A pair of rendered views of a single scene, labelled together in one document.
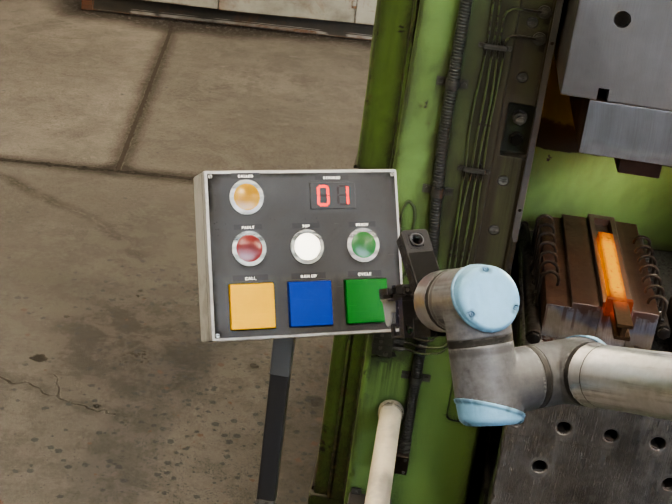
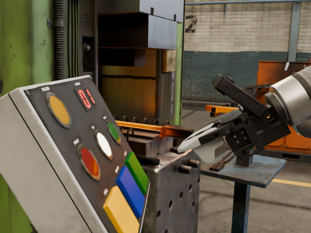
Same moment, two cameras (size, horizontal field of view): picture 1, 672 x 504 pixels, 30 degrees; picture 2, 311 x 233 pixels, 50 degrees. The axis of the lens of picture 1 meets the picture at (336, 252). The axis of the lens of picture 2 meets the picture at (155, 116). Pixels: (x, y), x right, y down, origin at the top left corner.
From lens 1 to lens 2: 1.82 m
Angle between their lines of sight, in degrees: 64
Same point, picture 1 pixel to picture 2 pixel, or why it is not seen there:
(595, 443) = (178, 203)
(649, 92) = (163, 9)
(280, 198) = (71, 107)
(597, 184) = not seen: hidden behind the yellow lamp
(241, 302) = (121, 217)
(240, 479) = not seen: outside the picture
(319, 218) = (93, 119)
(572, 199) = not seen: hidden behind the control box
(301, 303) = (132, 193)
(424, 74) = (40, 18)
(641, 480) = (188, 210)
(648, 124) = (164, 27)
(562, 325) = (151, 152)
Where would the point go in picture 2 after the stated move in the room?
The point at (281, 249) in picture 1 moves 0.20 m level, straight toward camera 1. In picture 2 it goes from (98, 153) to (224, 171)
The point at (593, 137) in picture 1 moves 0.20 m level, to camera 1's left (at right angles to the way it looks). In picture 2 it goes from (151, 37) to (116, 32)
